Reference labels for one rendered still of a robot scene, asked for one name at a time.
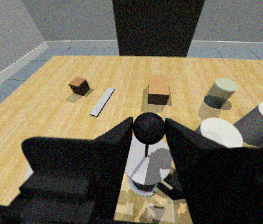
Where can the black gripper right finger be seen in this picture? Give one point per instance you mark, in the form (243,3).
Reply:
(209,173)

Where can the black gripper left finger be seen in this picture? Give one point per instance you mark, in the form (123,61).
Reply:
(104,157)

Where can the grey flat bar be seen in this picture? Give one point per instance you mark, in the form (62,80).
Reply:
(29,172)
(101,103)

